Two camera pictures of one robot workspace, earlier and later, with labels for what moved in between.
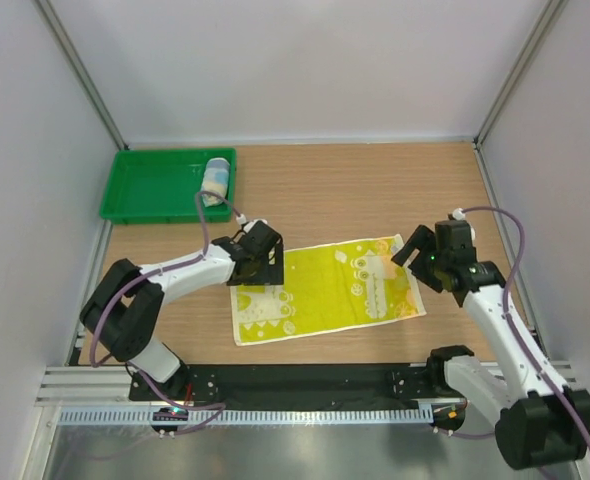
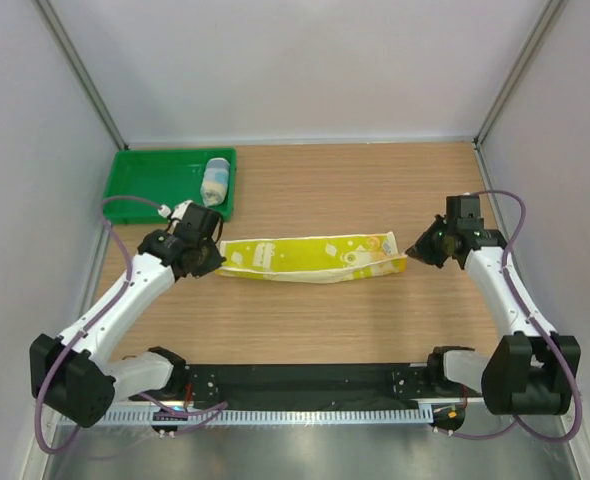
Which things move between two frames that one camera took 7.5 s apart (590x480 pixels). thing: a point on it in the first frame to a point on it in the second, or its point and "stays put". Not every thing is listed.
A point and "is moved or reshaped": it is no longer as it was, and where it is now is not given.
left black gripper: x=270 y=275 to x=213 y=262
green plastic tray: x=159 y=186 stays put
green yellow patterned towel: x=328 y=289 is moved or reshaped
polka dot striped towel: x=215 y=180 stays put
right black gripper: x=422 y=240 to x=421 y=248
